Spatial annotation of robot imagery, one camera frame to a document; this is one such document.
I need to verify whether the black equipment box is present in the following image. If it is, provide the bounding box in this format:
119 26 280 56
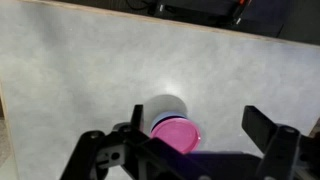
153 0 292 38

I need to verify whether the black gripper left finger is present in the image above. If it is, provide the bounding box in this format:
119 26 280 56
130 104 145 133

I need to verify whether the pink plastic plate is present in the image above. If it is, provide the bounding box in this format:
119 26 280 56
149 117 202 155

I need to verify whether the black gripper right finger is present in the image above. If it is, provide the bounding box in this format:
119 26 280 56
241 105 280 156

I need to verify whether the blue plastic bowl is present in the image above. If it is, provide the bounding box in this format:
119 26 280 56
150 111 188 132

